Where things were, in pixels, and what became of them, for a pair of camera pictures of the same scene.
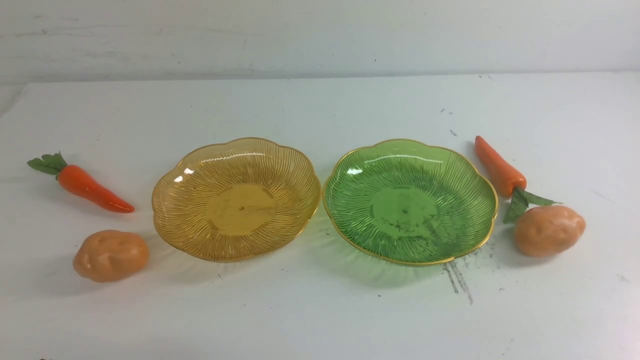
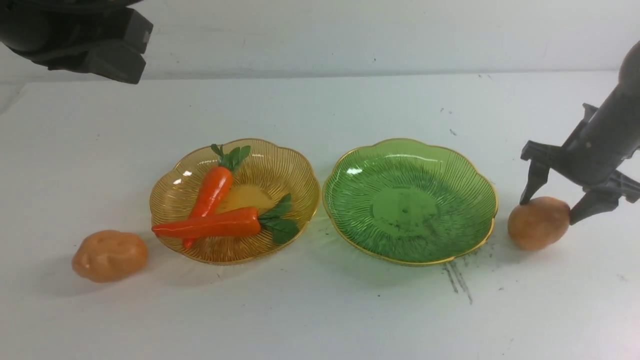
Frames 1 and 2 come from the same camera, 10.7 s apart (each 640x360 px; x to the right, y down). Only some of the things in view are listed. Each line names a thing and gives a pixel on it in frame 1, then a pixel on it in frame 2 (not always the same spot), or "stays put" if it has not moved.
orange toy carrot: [509, 182] -> [236, 220]
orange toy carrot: [76, 182] -> [216, 184]
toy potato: [105, 255] stays put
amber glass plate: [247, 200] stays put
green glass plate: [411, 202] stays put
